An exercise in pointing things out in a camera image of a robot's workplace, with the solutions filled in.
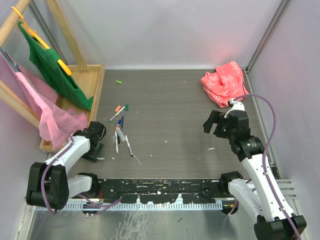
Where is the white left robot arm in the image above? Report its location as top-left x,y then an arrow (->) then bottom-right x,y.
25,121 -> 107,214

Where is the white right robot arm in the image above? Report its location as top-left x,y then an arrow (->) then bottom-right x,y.
203,110 -> 307,240

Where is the white pen with lime end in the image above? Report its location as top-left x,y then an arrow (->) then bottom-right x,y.
114,130 -> 119,154

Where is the dark blue pen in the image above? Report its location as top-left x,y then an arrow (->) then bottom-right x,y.
120,111 -> 125,130

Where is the white pen with black end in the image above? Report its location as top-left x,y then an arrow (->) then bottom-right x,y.
124,134 -> 134,157

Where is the grey highlighter with orange tip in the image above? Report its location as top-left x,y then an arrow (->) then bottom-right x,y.
115,125 -> 126,142

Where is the orange highlighter cap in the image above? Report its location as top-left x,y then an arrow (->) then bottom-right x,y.
115,105 -> 122,113

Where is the white marker with green end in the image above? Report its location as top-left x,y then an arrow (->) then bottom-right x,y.
109,105 -> 125,122

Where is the coral patterned cloth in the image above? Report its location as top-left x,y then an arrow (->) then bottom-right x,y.
200,61 -> 249,108

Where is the wooden rack base tray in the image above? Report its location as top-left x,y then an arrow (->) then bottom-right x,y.
35,65 -> 105,150

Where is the pink cloth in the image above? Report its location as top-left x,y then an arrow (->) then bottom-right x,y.
0,49 -> 88,150

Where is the yellow clothes hanger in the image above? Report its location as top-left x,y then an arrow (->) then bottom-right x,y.
11,6 -> 72,76

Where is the green cloth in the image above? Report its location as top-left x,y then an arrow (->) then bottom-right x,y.
17,21 -> 94,110

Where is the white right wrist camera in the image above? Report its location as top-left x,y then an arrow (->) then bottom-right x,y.
224,98 -> 245,119

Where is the aluminium frame post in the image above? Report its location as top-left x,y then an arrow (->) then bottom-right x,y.
244,0 -> 293,73

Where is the grey slotted cable duct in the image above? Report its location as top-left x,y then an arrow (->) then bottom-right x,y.
34,201 -> 224,212

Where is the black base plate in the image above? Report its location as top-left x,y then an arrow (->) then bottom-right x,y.
71,177 -> 241,205

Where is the wooden rack frame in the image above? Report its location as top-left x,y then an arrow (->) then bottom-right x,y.
0,0 -> 94,124

